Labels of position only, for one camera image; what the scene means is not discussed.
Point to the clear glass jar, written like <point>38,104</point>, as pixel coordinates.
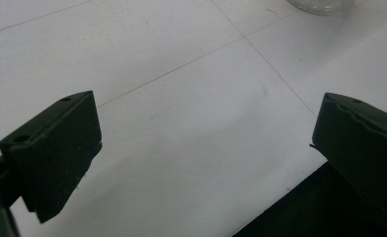
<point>323,6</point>

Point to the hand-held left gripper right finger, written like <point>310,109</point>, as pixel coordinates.
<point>362,151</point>

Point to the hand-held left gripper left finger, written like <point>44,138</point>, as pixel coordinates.
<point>55,154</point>

